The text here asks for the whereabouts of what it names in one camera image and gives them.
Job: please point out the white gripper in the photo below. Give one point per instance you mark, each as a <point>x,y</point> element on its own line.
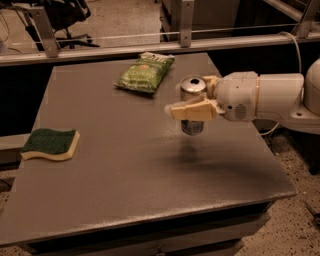
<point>237,95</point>

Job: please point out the silver blue Red Bull can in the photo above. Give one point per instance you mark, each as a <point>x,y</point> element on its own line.
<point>191,88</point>

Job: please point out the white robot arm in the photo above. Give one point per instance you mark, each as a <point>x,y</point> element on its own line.
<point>290,100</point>

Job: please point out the green jalapeno chip bag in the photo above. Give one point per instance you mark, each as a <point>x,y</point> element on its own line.
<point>146,73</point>

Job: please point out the grey table drawer base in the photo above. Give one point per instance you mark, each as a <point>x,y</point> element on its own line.
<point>217,233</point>

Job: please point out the green yellow sponge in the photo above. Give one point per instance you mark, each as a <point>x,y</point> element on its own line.
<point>50,144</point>

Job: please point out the black office chair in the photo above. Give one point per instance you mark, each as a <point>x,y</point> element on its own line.
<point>62,15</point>

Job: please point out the metal railing frame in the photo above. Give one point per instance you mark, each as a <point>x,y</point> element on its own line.
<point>182,37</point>

